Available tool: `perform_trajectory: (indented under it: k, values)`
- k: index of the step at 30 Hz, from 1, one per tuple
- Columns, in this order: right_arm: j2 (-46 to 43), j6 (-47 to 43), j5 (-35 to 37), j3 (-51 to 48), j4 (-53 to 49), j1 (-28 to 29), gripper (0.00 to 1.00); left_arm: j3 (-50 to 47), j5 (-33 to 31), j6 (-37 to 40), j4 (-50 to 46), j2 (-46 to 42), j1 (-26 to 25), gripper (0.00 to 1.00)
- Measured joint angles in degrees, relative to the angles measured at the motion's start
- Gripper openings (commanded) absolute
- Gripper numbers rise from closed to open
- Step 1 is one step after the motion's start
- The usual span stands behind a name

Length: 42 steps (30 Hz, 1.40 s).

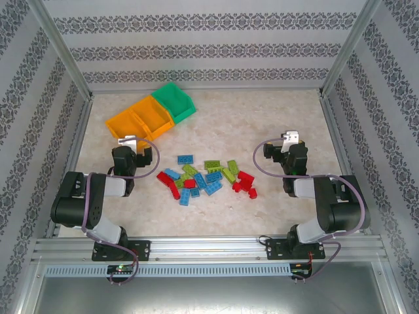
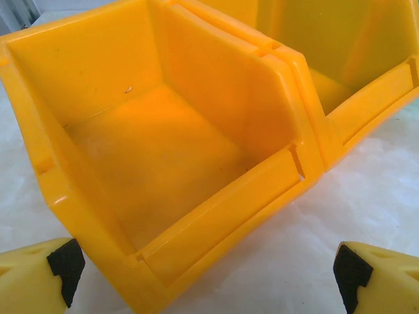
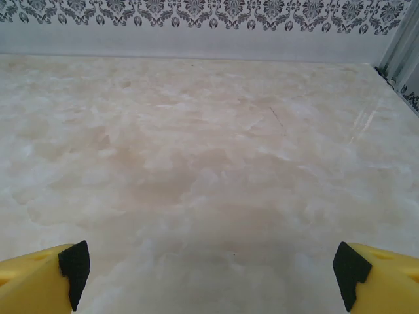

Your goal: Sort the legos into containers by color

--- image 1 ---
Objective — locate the aluminium frame post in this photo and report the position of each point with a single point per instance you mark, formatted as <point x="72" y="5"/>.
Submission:
<point x="347" y="49"/>
<point x="62" y="49"/>

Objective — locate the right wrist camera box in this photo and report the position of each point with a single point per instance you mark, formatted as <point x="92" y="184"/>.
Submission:
<point x="290" y="139"/>

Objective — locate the steel sheet panel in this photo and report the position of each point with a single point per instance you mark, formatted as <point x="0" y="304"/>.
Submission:
<point x="209" y="297"/>

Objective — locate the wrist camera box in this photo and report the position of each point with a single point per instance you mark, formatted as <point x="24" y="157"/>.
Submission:
<point x="290" y="139"/>
<point x="128" y="140"/>

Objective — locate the green plastic bin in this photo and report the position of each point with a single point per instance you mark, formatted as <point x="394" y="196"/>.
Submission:
<point x="173" y="98"/>

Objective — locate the green lego brick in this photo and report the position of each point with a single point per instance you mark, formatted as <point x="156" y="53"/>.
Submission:
<point x="232" y="167"/>
<point x="189" y="169"/>
<point x="228" y="175"/>
<point x="212" y="163"/>
<point x="216" y="169"/>
<point x="182" y="180"/>

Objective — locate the green circuit board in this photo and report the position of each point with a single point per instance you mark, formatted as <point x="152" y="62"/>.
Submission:
<point x="119" y="269"/>
<point x="301" y="268"/>

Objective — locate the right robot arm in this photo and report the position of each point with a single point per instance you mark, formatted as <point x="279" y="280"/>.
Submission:
<point x="343" y="209"/>

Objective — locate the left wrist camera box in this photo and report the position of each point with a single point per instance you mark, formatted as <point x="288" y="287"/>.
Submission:
<point x="128" y="140"/>

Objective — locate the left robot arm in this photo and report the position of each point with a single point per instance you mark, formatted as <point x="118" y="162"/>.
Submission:
<point x="75" y="202"/>

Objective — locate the small red lego brick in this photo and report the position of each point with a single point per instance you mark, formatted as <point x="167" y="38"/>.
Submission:
<point x="189" y="184"/>
<point x="246" y="185"/>
<point x="252" y="193"/>
<point x="237" y="187"/>

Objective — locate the small blue lego brick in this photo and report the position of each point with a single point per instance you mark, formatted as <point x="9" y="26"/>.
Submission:
<point x="195" y="192"/>

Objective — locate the aluminium back rail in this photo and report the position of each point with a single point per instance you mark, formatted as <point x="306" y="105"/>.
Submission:
<point x="206" y="90"/>

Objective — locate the aluminium front rail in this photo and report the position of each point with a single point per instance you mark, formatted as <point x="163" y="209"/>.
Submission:
<point x="209" y="248"/>

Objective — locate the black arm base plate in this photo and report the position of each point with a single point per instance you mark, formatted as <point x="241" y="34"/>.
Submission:
<point x="275" y="250"/>
<point x="144" y="250"/>

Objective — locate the aluminium side rail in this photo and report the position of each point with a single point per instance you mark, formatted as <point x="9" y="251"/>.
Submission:
<point x="334" y="131"/>
<point x="81" y="131"/>

